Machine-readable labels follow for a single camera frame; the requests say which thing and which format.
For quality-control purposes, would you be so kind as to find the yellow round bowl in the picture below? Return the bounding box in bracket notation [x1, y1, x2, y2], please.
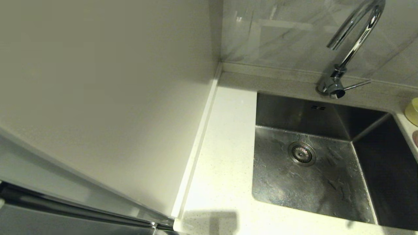
[404, 97, 418, 127]

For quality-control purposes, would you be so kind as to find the dark refrigerator handle bar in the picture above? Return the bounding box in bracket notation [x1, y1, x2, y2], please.
[0, 181, 175, 232]

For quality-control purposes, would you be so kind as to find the white tall side panel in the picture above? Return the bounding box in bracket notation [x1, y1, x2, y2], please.
[0, 0, 223, 218]

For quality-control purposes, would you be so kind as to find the round metal drain strainer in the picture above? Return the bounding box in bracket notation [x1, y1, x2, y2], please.
[288, 142, 316, 167]

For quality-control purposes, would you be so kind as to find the chrome gooseneck faucet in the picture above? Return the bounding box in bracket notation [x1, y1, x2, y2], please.
[316, 0, 386, 99]

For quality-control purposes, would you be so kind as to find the steel refrigerator door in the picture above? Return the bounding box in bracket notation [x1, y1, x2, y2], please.
[0, 128, 175, 235]

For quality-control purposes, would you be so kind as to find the stainless steel sink basin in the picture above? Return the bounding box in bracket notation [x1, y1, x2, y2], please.
[251, 91, 418, 231]

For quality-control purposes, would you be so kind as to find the white countertop edge strip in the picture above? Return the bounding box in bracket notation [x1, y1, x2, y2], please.
[171, 64, 222, 227]

